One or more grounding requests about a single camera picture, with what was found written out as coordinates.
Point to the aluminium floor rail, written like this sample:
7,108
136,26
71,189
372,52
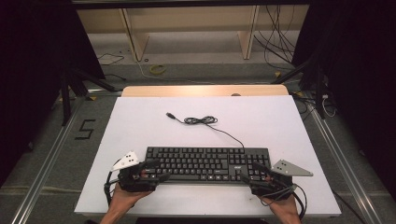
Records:
46,165
342,168

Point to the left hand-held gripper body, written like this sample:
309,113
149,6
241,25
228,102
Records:
134,182

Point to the light wooden table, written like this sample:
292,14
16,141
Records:
186,90

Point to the person's dark clothing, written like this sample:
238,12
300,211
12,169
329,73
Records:
199,221

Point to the beige wooden desk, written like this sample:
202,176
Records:
186,18

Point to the person's right hand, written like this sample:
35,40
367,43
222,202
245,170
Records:
288,207

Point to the person's left hand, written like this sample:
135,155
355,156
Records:
121,200

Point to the black metal bar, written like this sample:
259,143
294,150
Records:
186,3

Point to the black curtain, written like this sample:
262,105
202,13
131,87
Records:
28,62
364,62

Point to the black keyboard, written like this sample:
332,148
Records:
199,161

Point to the black metal stand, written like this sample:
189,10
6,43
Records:
320,93
66,102

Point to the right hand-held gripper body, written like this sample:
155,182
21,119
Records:
277,185

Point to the person's dark sleeve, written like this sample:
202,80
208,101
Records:
91,222

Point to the yellow tape roll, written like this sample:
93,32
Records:
152,70

